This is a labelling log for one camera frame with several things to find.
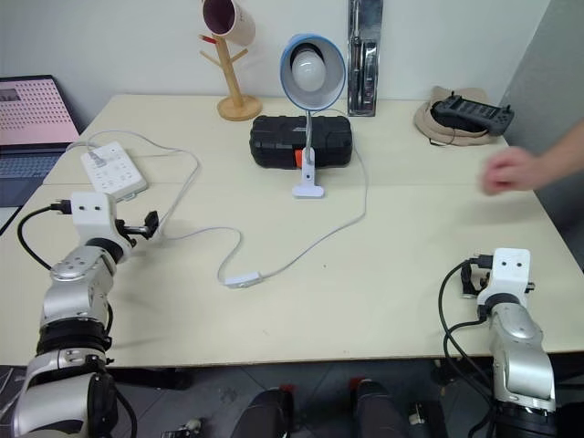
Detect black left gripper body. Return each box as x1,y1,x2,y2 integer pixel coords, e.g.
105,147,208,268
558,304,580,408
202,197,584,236
116,218,149,247

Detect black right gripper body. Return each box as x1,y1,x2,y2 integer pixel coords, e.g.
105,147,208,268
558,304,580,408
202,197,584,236
472,266,494,298

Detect blue clip desk lamp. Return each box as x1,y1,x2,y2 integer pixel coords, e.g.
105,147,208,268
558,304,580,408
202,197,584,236
278,33,347,200

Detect bare person hand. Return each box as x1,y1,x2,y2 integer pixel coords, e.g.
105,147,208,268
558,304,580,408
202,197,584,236
475,147,543,197

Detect white power strip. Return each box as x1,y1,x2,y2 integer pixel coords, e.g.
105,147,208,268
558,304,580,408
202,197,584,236
80,141,150,203

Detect open laptop pink screen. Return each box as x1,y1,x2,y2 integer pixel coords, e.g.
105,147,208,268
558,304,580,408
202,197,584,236
0,74,83,209

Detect black plastic tool case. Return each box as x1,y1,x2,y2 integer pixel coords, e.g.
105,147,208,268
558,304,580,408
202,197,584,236
248,115,355,171

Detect dark rounded shape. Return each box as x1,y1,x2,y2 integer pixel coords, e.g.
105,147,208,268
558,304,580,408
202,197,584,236
349,377,414,438
235,385,298,438

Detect wooden mug tree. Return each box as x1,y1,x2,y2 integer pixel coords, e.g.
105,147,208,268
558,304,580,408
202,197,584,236
197,33,264,122

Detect beige cloth hat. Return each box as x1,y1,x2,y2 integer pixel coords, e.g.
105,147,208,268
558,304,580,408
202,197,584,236
412,85,508,148

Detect black handheld controller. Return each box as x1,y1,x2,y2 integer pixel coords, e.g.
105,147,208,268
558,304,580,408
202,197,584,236
431,92,516,137

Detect cream mug maroon inside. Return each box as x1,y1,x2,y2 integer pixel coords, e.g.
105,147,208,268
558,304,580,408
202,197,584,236
202,0,257,47

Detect white light bulb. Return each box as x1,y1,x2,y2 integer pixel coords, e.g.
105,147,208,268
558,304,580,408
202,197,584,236
290,48,328,91

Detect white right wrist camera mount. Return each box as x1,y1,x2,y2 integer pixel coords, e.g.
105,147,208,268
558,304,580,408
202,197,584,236
476,247,533,308

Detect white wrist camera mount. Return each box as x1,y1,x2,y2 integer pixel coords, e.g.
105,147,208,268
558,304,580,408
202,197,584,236
476,247,533,308
71,192,119,247

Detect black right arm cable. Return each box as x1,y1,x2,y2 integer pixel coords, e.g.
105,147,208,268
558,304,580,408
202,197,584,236
437,253,496,414

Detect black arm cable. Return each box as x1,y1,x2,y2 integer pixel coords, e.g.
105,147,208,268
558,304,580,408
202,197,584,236
437,253,496,414
16,200,74,271

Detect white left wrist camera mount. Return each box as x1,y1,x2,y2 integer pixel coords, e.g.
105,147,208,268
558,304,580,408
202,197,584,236
71,192,119,247

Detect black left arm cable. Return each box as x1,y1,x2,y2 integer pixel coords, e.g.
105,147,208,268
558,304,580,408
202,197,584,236
16,200,74,271

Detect white inline cord switch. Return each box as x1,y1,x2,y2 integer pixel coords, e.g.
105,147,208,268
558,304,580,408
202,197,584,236
225,271,265,290

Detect white lamp power cord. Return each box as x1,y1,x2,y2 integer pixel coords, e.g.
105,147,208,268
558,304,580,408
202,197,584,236
86,108,370,287

